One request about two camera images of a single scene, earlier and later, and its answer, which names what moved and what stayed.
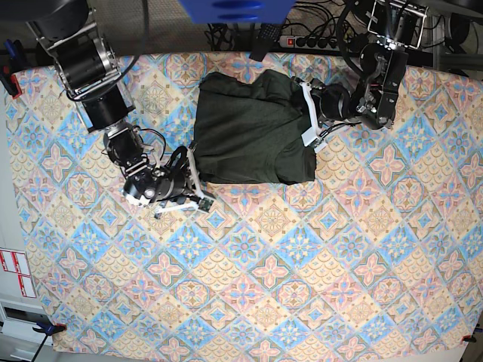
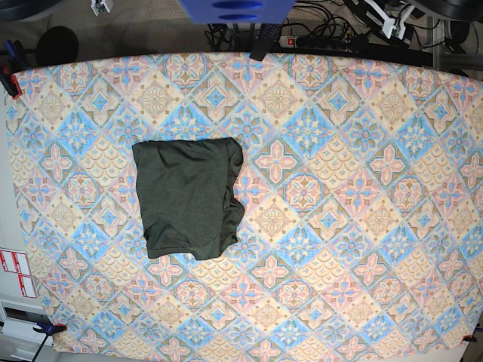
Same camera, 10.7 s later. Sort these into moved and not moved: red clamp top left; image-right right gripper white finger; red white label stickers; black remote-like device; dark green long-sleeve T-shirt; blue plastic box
Moved: dark green long-sleeve T-shirt; image-right right gripper white finger
Not moved: red white label stickers; blue plastic box; red clamp top left; black remote-like device
